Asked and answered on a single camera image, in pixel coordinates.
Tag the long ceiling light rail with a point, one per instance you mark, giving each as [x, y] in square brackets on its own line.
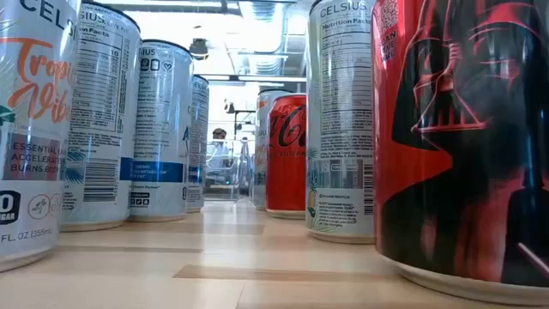
[266, 79]

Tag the Celsius Arctic Vibe can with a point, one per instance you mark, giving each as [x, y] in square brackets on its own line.
[199, 141]
[161, 129]

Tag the black ceiling spotlight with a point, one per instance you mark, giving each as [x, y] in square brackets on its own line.
[198, 48]
[229, 107]

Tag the red Coca-Cola Zero can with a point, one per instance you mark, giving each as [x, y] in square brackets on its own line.
[286, 171]

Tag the red Darth Vader Coke can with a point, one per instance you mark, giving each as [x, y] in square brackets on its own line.
[463, 150]

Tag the ribbed silver ceiling duct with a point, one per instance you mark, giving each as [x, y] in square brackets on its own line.
[266, 10]

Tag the person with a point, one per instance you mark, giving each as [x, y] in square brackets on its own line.
[219, 150]

